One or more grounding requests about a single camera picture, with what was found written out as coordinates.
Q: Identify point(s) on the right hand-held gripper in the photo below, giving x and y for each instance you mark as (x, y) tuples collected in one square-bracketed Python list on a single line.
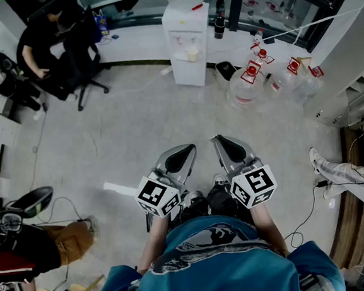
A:
[(255, 183)]

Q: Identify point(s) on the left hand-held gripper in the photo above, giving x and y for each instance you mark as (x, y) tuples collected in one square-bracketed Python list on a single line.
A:
[(172, 174)]

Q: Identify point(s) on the person's left forearm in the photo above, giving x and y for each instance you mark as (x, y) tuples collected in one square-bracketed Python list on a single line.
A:
[(157, 239)]

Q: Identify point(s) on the person's right forearm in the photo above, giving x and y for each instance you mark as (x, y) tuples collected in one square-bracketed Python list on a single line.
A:
[(266, 226)]

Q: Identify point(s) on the person's black trousers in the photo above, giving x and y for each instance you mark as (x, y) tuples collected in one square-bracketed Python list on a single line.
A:
[(220, 201)]

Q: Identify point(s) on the person's blue printed shirt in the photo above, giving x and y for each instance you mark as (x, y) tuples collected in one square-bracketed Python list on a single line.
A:
[(218, 274)]

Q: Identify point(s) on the black waste bin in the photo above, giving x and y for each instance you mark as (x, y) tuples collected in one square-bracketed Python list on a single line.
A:
[(226, 71)]

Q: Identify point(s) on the cardboard piece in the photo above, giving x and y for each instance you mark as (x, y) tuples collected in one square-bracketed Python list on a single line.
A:
[(305, 61)]

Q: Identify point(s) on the white shelf unit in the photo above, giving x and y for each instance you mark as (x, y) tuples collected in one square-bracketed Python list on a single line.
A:
[(355, 95)]

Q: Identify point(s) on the black office chair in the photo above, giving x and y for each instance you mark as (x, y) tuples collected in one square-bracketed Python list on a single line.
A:
[(86, 61)]

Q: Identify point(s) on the small red-capped bottle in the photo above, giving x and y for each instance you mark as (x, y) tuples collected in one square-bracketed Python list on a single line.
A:
[(259, 36)]

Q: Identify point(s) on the small blue box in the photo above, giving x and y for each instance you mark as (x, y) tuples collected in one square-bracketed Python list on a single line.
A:
[(115, 36)]

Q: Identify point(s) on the white water dispenser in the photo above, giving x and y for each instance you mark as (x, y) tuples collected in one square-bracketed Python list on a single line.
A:
[(185, 24)]

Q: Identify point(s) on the black thermos flask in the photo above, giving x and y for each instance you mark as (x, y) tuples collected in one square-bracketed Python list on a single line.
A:
[(220, 27)]

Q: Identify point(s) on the blue printed bag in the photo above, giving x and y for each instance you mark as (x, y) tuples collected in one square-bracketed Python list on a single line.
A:
[(101, 23)]

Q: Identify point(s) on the red marker pen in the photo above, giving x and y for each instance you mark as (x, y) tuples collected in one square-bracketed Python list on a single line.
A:
[(197, 6)]

